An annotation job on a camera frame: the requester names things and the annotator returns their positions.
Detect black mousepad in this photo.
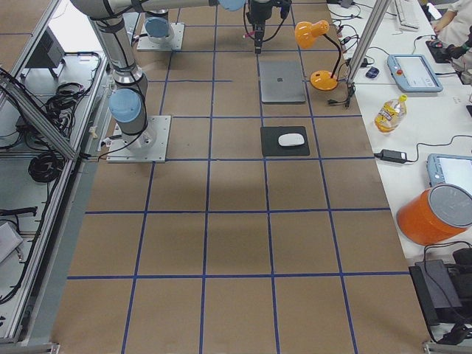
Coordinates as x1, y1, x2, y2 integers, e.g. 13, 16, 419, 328
260, 126, 310, 157

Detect blue checkered pouch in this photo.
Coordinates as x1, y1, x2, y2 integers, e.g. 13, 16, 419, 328
365, 67, 380, 79

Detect black power adapter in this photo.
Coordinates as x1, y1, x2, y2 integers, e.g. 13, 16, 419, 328
374, 149, 411, 164

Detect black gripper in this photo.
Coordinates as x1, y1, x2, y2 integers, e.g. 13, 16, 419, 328
247, 0, 291, 55

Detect black lamp power cable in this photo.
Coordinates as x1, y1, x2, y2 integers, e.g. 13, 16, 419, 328
326, 60, 357, 108

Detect grey usb hub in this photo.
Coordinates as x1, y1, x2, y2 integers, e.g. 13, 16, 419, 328
339, 0, 355, 8

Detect silver laptop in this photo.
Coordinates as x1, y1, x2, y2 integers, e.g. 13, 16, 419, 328
260, 60, 306, 104

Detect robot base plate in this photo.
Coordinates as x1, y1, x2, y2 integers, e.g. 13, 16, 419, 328
136, 22, 185, 52
106, 115, 172, 163

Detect blue teach pendant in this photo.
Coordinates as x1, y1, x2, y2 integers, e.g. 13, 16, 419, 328
386, 55, 443, 93
426, 153, 472, 194

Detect orange desk lamp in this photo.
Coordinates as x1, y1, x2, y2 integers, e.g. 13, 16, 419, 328
294, 20, 342, 91

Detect white computer mouse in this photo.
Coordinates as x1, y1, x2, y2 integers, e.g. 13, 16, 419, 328
277, 133, 305, 148

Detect black equipment box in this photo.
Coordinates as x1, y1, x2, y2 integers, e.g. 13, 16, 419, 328
409, 243, 471, 345

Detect aluminium frame post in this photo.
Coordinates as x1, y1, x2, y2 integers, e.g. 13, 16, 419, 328
347, 0, 390, 86

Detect white keyboard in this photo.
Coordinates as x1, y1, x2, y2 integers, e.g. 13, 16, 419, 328
392, 0, 420, 32

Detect yellow drink bottle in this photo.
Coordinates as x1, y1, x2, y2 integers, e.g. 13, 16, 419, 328
374, 94, 408, 133

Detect orange bucket with grey lid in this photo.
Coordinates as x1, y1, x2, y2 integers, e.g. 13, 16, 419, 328
396, 184, 471, 246

